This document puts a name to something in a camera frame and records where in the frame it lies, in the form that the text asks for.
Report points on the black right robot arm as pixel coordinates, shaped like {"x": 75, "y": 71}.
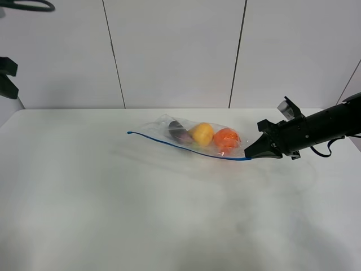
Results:
{"x": 330, "y": 125}

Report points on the clear zip bag blue seal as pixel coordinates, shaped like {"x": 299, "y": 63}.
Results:
{"x": 158, "y": 132}

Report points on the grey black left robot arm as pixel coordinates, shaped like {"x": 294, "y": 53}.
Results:
{"x": 8, "y": 88}

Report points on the purple eggplant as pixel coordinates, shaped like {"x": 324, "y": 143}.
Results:
{"x": 179, "y": 133}

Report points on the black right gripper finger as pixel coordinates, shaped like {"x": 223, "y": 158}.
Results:
{"x": 263, "y": 147}

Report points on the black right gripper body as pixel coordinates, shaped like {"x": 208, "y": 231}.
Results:
{"x": 284, "y": 134}

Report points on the yellow bell pepper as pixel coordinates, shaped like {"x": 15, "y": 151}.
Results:
{"x": 202, "y": 134}

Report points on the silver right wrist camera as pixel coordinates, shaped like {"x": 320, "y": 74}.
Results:
{"x": 289, "y": 110}

